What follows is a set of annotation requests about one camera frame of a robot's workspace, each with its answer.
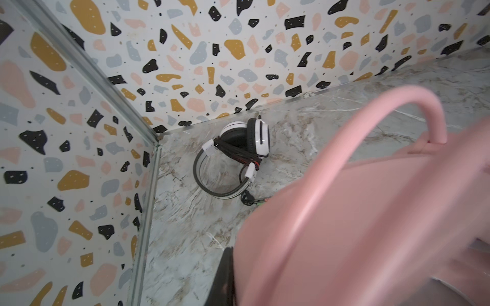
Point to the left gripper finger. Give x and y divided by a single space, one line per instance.
222 292

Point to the white black headphones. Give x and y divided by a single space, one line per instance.
248 143

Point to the pink headphones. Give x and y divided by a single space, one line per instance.
373 232

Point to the left corner aluminium post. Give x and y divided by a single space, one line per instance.
41 17

